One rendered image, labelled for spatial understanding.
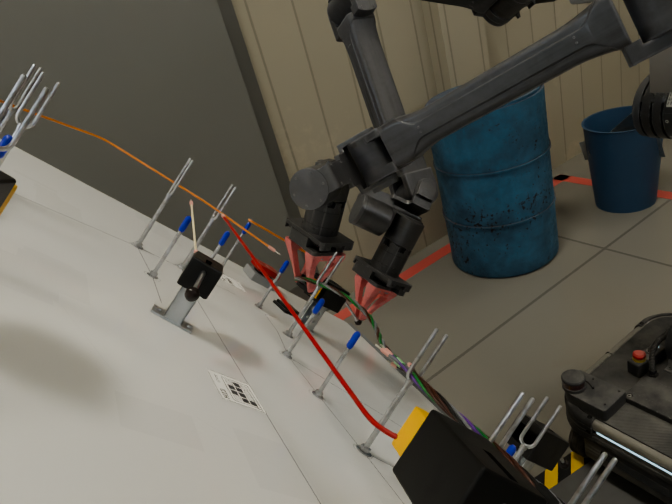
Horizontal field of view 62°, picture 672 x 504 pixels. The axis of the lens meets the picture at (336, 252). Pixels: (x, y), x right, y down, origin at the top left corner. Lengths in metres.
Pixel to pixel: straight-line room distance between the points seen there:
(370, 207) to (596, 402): 1.12
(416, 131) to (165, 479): 0.55
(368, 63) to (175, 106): 1.46
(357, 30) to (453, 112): 0.39
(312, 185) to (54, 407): 0.49
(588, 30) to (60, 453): 0.64
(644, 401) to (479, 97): 1.34
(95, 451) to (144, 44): 2.14
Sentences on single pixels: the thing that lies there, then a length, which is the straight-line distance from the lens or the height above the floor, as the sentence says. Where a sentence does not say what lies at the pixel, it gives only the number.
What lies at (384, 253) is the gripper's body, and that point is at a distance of 0.98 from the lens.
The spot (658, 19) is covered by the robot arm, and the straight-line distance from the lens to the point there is 0.72.
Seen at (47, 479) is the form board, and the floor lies 1.42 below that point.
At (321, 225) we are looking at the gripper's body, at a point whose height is 1.26.
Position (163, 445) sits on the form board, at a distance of 0.38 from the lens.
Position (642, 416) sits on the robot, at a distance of 1.90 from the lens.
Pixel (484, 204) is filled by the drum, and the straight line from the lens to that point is 2.75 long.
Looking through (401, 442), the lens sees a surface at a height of 1.31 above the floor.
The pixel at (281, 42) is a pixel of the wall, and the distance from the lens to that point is 2.68.
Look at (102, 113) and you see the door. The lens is 2.36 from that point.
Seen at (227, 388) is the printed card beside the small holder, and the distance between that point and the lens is 0.51.
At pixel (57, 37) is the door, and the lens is 2.34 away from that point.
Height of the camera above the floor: 1.59
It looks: 26 degrees down
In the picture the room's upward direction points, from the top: 17 degrees counter-clockwise
